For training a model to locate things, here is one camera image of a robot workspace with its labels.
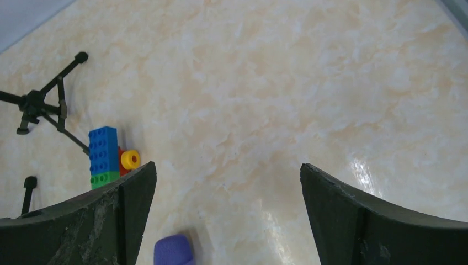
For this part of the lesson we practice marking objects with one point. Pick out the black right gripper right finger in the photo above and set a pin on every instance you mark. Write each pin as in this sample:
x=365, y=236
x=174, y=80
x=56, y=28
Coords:
x=351, y=226

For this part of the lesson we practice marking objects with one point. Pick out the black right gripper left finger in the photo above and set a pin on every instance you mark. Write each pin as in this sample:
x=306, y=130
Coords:
x=102, y=226

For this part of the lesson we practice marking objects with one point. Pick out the purple microphone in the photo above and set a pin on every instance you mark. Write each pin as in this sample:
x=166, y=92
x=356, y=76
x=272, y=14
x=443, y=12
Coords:
x=173, y=250

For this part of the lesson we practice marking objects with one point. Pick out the black tripod stand with shockmount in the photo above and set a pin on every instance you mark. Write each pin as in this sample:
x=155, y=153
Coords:
x=33, y=106

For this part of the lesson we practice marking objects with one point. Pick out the toy brick car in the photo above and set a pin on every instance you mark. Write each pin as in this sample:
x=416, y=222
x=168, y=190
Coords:
x=108, y=162

